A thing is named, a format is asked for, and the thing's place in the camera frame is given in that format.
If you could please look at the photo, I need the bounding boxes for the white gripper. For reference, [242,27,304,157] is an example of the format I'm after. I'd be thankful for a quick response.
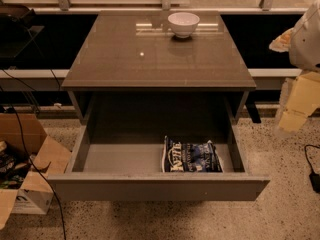
[269,0,320,132]

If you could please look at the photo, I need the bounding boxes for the blue chip bag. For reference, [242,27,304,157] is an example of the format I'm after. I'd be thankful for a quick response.
[162,137,222,173]

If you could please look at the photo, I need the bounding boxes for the grey drawer cabinet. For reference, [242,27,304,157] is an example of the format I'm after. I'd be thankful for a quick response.
[62,11,260,123]

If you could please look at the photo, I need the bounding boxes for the open grey drawer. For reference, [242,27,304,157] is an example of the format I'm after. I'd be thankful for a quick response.
[47,95,271,203]

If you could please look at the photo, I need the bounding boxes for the white ceramic bowl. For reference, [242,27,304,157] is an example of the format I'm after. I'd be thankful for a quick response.
[168,12,200,38]

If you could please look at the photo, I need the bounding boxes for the open cardboard box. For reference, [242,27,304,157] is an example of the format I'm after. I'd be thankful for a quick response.
[0,114,71,229]

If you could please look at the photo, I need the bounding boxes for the snack items in box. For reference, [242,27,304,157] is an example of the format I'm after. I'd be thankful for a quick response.
[0,140,30,189]

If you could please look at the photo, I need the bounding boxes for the black power adapter with cable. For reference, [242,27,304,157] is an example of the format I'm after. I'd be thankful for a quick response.
[304,144,320,193]

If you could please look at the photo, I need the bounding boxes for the black cable left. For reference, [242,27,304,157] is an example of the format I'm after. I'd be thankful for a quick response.
[0,68,68,240]

